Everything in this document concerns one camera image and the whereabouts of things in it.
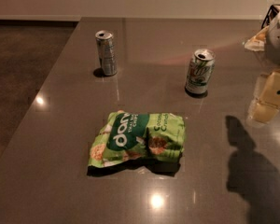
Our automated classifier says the green rice chip bag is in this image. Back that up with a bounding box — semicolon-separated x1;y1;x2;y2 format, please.
88;110;186;168

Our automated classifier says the yellow snack bag at edge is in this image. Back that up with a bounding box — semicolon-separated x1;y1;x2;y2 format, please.
244;26;269;51

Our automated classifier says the silver slim drink can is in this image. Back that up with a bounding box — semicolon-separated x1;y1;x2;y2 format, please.
95;30;117;76

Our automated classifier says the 7up soda can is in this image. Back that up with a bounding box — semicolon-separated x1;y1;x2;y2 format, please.
185;49;215;95

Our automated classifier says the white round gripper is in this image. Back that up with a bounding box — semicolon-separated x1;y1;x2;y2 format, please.
249;11;280;123

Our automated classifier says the black object at back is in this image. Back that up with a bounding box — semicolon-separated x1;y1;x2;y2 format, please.
261;4;280;28

